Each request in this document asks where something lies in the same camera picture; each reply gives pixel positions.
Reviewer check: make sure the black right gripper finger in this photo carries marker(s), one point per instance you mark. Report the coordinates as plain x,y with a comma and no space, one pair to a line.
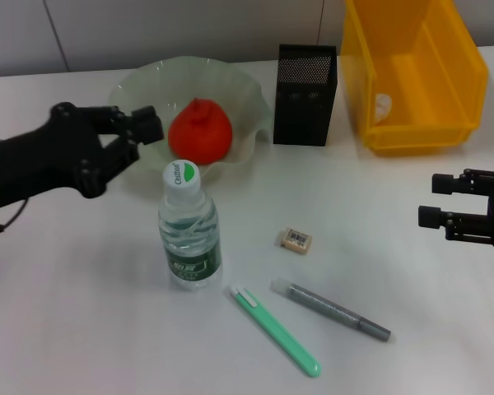
448,184
430,217

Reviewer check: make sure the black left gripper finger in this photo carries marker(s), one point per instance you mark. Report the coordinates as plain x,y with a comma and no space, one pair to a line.
146,125
121,156

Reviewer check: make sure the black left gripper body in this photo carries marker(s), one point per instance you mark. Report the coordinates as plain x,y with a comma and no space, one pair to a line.
45,160

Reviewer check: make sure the orange fruit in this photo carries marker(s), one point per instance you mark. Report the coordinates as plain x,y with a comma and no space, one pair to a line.
199,136

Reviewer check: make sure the white paper ball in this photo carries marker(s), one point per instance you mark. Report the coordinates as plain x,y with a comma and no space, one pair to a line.
383,109

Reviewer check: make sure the clear water bottle green label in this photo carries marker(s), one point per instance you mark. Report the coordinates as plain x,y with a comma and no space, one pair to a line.
189,255

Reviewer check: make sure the green glass fruit plate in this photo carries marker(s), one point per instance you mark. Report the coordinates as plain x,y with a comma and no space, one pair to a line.
230,82

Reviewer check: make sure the beige eraser with barcode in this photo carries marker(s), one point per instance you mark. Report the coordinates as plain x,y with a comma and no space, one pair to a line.
295,241

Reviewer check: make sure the black mesh pen holder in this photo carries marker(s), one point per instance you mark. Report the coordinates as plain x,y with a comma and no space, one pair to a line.
304,119

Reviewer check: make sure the mint green pen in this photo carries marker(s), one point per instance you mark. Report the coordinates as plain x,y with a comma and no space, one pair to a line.
271,325

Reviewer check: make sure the yellow plastic bin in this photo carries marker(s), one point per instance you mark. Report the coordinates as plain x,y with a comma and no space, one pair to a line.
416,82

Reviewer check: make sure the grey glitter marker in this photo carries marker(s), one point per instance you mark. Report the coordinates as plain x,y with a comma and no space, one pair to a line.
329,306

